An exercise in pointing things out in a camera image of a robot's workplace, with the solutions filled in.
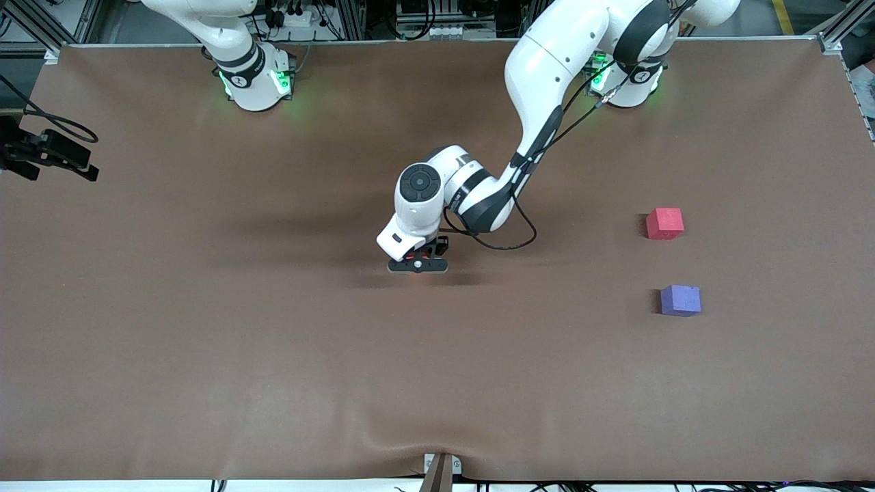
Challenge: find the brown table mat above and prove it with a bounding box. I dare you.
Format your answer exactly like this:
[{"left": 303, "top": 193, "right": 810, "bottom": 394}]
[{"left": 0, "top": 37, "right": 875, "bottom": 483}]

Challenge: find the white connector box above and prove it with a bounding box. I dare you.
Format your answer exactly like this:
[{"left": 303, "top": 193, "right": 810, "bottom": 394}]
[{"left": 402, "top": 23, "right": 498, "bottom": 42}]

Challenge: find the red foam block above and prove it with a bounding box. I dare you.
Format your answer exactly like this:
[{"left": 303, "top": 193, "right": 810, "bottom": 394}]
[{"left": 645, "top": 208, "right": 685, "bottom": 241}]

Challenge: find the purple foam block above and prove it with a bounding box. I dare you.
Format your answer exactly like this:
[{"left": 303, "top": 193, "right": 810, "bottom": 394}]
[{"left": 660, "top": 284, "right": 703, "bottom": 318}]

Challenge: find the white power strip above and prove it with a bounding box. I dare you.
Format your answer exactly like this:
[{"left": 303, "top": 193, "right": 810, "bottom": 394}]
[{"left": 258, "top": 8, "right": 317, "bottom": 29}]

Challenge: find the yellow floor tape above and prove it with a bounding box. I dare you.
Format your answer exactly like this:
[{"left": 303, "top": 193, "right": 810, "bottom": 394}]
[{"left": 772, "top": 0, "right": 798, "bottom": 36}]

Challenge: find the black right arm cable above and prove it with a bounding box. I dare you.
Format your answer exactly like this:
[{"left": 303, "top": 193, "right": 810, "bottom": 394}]
[{"left": 0, "top": 73, "right": 99, "bottom": 145}]

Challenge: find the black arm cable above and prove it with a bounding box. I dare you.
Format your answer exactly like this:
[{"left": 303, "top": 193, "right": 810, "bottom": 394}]
[
  {"left": 443, "top": 0, "right": 688, "bottom": 251},
  {"left": 0, "top": 73, "right": 99, "bottom": 145}
]

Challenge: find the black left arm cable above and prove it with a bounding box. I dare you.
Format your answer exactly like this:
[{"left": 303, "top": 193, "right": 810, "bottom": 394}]
[{"left": 443, "top": 0, "right": 688, "bottom": 251}]

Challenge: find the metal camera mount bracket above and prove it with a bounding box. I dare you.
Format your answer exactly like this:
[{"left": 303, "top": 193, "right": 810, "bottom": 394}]
[{"left": 419, "top": 452, "right": 464, "bottom": 492}]

